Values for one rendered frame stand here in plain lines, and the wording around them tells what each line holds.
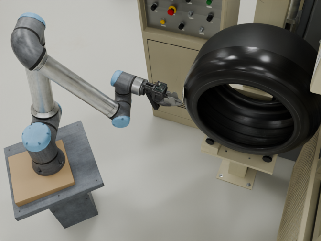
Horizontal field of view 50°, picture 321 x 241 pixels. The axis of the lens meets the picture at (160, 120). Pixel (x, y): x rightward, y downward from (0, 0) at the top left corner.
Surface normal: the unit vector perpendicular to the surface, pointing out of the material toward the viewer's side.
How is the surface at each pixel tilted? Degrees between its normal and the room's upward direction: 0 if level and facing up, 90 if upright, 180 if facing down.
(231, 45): 21
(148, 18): 90
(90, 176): 0
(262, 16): 90
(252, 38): 8
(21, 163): 3
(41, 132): 4
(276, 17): 90
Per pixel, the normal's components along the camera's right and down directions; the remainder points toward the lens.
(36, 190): -0.03, -0.65
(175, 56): -0.40, 0.74
